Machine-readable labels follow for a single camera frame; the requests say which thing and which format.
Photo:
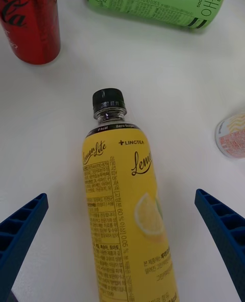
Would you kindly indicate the red drink can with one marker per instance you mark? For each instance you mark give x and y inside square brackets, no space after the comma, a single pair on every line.
[30,18]

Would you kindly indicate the orange and white drink can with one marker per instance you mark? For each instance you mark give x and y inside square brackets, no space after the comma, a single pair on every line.
[232,137]

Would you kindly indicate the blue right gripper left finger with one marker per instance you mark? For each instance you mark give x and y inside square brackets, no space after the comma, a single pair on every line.
[18,233]

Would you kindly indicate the yellow label plastic bottle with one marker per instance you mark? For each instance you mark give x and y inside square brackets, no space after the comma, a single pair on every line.
[122,217]

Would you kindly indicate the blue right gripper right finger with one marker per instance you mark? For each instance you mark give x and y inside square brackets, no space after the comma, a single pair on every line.
[227,228]

